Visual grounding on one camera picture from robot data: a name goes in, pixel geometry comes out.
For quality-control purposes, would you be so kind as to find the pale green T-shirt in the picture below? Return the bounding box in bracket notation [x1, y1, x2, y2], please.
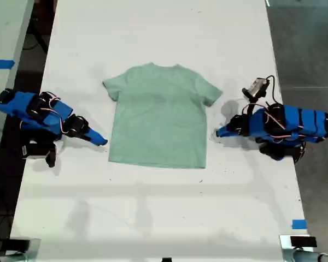
[102, 62, 224, 169]

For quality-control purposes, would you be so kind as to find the long blue tape strip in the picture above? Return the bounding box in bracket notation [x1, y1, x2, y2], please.
[0, 59, 16, 70]

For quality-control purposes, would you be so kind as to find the short blue tape piece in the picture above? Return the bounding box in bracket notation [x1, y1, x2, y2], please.
[291, 219, 308, 230]

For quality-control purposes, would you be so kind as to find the white side table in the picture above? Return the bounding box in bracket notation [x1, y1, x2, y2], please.
[0, 0, 35, 175]

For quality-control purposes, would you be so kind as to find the black clamp box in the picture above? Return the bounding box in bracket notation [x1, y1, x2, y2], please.
[10, 238, 31, 249]
[289, 236, 318, 248]

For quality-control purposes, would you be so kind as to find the black camera stalk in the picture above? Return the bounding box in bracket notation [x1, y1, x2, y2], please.
[247, 96, 263, 117]
[44, 143, 57, 168]

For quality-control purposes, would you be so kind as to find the black camera box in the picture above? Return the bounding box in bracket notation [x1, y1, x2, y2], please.
[21, 141, 49, 159]
[242, 77, 270, 99]

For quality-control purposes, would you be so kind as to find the black camera cable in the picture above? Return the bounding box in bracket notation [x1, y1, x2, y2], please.
[265, 75, 280, 106]

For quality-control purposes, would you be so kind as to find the metal table bracket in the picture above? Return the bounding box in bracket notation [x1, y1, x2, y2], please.
[5, 238, 42, 262]
[279, 234, 322, 262]

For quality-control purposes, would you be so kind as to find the black floor cable bundle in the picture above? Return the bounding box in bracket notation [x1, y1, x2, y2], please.
[0, 210, 14, 262]

